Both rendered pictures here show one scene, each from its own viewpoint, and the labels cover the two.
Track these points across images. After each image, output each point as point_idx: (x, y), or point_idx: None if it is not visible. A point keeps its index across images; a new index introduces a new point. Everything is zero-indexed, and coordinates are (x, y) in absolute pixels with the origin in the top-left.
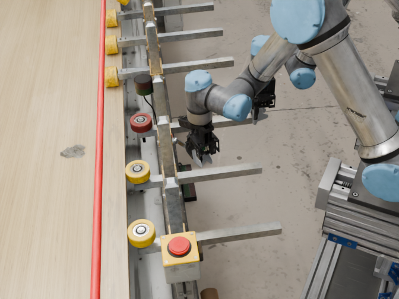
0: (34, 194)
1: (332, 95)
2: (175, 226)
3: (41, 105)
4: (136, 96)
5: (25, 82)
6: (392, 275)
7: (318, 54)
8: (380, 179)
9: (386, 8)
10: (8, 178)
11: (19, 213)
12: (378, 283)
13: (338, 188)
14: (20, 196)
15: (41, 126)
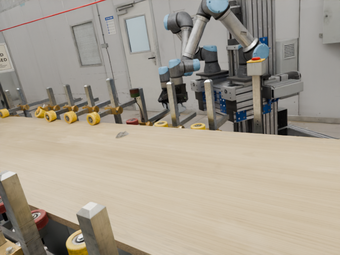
0: (131, 146)
1: None
2: (213, 109)
3: (69, 140)
4: None
5: (39, 143)
6: None
7: (227, 15)
8: (260, 50)
9: (125, 123)
10: (106, 152)
11: (138, 151)
12: None
13: (236, 86)
14: (126, 150)
15: (85, 141)
